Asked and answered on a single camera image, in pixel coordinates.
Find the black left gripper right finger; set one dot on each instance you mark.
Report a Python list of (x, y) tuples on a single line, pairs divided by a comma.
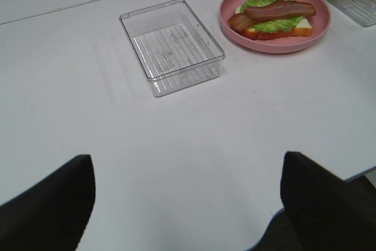
[(326, 213)]

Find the left clear plastic tray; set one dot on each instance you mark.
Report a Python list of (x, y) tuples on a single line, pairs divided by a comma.
[(173, 47)]

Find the green lettuce leaf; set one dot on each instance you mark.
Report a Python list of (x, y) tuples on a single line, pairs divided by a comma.
[(274, 26)]

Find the bread slice from tray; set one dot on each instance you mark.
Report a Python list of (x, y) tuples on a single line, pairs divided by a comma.
[(267, 36)]

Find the brown bacon strip tray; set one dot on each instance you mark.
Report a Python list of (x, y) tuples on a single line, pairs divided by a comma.
[(240, 22)]

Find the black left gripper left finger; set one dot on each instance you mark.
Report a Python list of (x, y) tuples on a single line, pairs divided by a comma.
[(53, 214)]

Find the pink round plate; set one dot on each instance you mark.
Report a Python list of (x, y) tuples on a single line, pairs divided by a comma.
[(320, 22)]

